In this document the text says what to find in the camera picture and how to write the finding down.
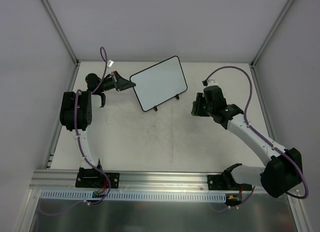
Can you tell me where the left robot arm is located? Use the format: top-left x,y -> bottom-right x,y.
59,71 -> 136,187

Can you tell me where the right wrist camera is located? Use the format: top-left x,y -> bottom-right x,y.
202,79 -> 218,87

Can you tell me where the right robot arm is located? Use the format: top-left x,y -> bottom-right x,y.
191,85 -> 305,198

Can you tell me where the aluminium front rail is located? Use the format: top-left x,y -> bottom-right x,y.
29,169 -> 220,193

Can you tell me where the aluminium frame post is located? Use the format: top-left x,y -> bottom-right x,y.
40,0 -> 79,65
250,0 -> 295,67

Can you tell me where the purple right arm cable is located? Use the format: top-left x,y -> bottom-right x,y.
201,65 -> 309,213

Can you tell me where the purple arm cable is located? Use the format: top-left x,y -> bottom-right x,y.
201,65 -> 309,213
37,46 -> 114,216

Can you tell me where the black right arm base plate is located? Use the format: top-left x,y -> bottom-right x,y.
206,174 -> 253,192

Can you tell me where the black-framed whiteboard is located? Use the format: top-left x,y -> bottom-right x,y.
129,55 -> 188,112

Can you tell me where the black wire whiteboard stand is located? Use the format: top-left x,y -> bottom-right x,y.
153,94 -> 180,112

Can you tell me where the right aluminium frame post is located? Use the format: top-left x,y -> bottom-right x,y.
250,0 -> 295,67

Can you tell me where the left aluminium frame post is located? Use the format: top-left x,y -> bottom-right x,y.
40,0 -> 79,65

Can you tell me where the white slotted cable duct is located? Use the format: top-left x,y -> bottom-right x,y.
40,189 -> 227,203

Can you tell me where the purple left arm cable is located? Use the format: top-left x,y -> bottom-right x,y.
37,46 -> 114,216

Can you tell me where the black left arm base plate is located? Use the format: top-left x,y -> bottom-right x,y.
75,167 -> 120,189

